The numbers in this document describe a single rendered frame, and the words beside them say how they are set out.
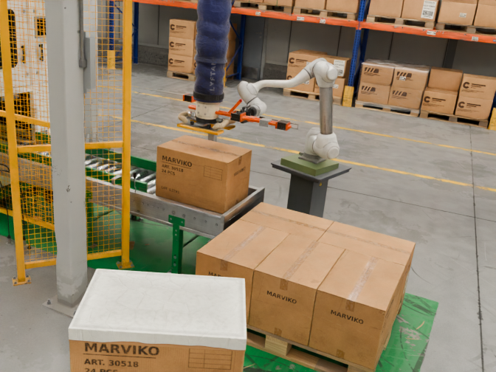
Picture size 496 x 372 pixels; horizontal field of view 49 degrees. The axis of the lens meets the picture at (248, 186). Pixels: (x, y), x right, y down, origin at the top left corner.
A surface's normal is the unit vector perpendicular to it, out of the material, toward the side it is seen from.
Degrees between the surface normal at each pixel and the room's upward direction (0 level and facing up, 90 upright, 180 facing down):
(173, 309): 0
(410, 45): 90
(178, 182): 90
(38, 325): 0
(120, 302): 0
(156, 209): 90
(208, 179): 90
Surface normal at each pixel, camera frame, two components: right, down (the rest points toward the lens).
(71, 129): 0.90, 0.22
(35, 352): 0.09, -0.93
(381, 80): -0.35, 0.30
